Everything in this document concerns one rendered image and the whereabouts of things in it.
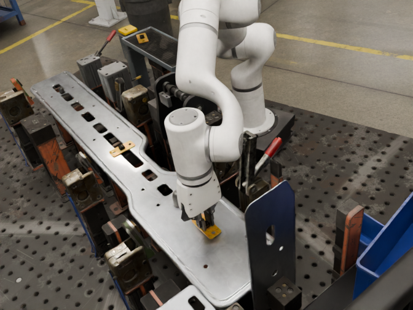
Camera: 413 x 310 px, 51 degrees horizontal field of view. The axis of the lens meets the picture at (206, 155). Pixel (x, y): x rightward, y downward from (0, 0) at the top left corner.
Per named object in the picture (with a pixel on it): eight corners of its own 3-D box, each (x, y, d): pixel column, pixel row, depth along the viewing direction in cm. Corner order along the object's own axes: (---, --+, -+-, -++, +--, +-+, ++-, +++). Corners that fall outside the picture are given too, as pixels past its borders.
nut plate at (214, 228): (190, 221, 111) (190, 218, 111) (202, 213, 113) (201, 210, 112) (210, 240, 106) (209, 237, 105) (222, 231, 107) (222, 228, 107)
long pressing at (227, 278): (21, 91, 185) (20, 88, 184) (69, 70, 193) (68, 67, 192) (219, 316, 93) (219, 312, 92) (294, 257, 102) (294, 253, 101)
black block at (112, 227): (119, 287, 136) (91, 227, 118) (148, 268, 140) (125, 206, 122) (131, 304, 131) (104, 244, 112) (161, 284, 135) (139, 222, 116)
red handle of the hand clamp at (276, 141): (236, 181, 112) (272, 133, 112) (241, 184, 114) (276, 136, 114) (247, 190, 110) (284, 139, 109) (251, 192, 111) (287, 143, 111)
